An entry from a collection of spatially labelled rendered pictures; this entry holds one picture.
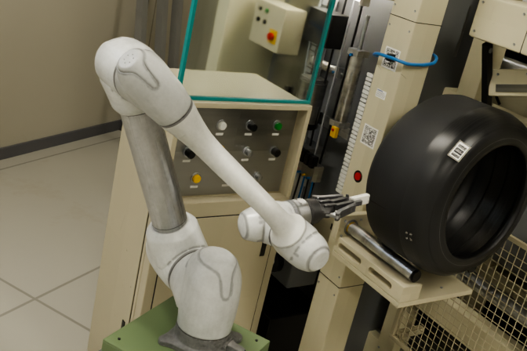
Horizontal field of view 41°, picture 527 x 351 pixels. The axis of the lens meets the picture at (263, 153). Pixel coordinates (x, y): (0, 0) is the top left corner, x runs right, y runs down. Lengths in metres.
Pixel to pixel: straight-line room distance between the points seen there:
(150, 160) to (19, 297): 1.77
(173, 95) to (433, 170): 0.88
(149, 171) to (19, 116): 3.12
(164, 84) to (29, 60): 3.29
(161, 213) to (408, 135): 0.81
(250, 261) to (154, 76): 1.30
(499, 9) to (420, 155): 0.65
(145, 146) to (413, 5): 1.09
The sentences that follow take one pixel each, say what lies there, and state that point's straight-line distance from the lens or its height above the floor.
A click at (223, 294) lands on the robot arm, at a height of 0.95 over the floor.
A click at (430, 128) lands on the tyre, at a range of 2.23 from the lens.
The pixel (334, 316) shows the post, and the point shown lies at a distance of 2.85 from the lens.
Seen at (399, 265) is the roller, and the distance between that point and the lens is 2.41.
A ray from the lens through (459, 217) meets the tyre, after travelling 2.70.
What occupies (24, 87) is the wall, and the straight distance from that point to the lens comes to 4.90.
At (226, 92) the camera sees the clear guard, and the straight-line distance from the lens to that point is 2.40.
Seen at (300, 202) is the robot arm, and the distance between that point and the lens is 2.02.
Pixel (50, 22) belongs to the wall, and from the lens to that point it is 4.91.
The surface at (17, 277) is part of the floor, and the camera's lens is 3.66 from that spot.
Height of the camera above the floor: 1.92
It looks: 19 degrees down
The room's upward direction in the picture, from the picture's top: 13 degrees clockwise
